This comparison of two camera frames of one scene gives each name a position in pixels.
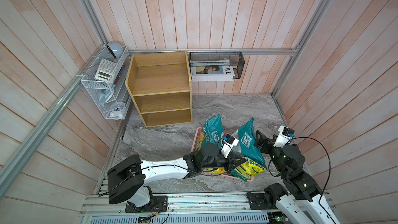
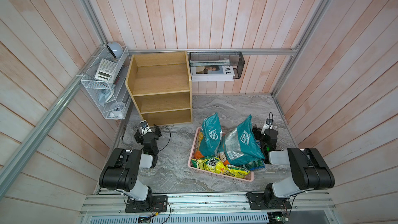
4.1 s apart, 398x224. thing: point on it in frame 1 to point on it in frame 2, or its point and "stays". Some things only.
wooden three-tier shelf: (160, 84) stays
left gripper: (231, 164) to (157, 133)
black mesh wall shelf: (216, 58) stays
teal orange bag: (213, 130) stays
